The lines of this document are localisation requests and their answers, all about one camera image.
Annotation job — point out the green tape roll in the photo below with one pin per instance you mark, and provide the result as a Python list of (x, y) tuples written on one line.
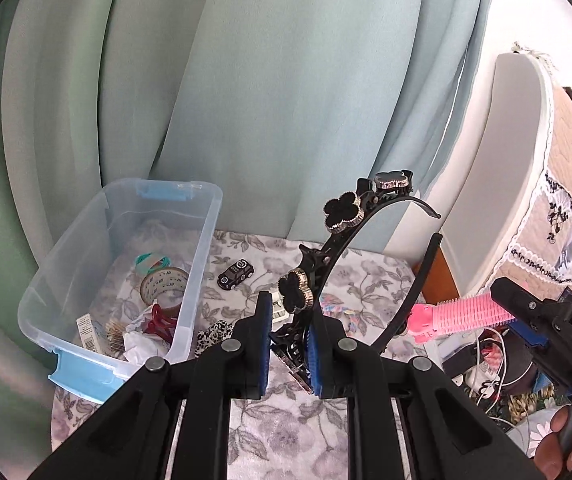
[(150, 260)]

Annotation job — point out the black toy car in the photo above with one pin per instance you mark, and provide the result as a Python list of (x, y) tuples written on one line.
[(236, 274)]

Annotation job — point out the white headboard panel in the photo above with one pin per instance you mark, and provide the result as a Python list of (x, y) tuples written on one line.
[(511, 160)]

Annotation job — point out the black white spotted scrunchie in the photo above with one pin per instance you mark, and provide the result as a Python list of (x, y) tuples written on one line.
[(213, 335)]

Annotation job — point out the black rhinestone hair clip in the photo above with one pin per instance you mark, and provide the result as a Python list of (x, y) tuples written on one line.
[(291, 367)]

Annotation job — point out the pale green curtain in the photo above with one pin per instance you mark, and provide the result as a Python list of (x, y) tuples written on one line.
[(266, 85)]

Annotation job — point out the black round item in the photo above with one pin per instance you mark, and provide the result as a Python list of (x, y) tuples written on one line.
[(521, 372)]

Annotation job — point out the black clover headband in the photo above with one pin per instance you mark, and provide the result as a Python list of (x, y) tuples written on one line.
[(343, 212)]

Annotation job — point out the barcode card packet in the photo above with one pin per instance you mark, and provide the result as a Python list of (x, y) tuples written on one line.
[(88, 335)]

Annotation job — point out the dark red hair claw clip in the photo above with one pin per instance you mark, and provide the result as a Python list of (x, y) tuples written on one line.
[(158, 322)]

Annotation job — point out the beige quilted lace cover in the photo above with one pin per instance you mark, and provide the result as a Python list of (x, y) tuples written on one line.
[(566, 160)]

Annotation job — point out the clear plastic container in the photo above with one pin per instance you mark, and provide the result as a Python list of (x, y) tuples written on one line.
[(65, 280)]

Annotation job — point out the brown packing tape roll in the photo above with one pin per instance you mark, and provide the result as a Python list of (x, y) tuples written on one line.
[(165, 280)]

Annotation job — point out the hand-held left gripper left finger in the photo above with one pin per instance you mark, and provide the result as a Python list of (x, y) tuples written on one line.
[(265, 350)]

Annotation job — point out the white crumpled paper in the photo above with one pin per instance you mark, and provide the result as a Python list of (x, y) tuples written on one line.
[(138, 347)]

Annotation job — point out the dark floral cloth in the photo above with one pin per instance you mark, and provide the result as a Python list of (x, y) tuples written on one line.
[(536, 425)]

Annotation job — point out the person's right hand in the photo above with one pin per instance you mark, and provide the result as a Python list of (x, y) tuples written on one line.
[(546, 452)]

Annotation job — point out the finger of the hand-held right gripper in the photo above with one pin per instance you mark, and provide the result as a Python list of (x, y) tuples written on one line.
[(528, 336), (526, 302)]

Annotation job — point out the pink hair roller clip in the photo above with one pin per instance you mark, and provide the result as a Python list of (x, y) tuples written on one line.
[(466, 315)]

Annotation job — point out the grey floral blanket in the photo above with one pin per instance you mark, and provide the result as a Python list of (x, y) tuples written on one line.
[(276, 440)]

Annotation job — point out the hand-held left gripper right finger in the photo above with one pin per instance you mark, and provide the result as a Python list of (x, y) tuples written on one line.
[(315, 360)]

